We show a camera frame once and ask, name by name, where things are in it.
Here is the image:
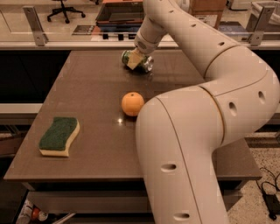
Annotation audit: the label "bottles under table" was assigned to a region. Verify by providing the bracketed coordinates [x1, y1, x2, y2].
[16, 199, 48, 224]

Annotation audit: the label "green soda can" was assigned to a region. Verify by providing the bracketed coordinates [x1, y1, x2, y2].
[122, 50, 154, 73]

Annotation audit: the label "black power adapter with cable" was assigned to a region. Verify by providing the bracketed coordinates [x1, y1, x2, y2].
[255, 166, 280, 221]

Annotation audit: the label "green and yellow sponge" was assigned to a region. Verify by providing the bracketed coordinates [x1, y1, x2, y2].
[38, 117, 80, 158]

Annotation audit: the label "metal glass bracket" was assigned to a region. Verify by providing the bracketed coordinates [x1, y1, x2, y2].
[246, 6, 275, 46]
[23, 6, 48, 46]

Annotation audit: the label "orange fruit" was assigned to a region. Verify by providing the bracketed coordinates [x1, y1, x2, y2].
[122, 92, 144, 116]

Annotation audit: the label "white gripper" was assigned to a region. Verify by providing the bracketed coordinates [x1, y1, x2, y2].
[127, 31, 159, 70]

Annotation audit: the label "grey tray on floor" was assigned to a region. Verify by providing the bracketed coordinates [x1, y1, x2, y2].
[96, 0, 144, 25]

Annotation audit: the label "cardboard box with label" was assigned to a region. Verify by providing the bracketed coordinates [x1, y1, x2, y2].
[189, 0, 227, 28]

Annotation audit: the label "right metal glass bracket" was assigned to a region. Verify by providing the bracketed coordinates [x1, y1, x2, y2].
[246, 6, 275, 46]

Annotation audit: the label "left metal glass bracket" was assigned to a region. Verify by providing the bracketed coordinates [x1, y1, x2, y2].
[23, 6, 48, 46]

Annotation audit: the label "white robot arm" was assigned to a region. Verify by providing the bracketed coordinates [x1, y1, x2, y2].
[135, 0, 279, 224]

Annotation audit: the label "black office chair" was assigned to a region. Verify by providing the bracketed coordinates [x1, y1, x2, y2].
[47, 0, 86, 24]

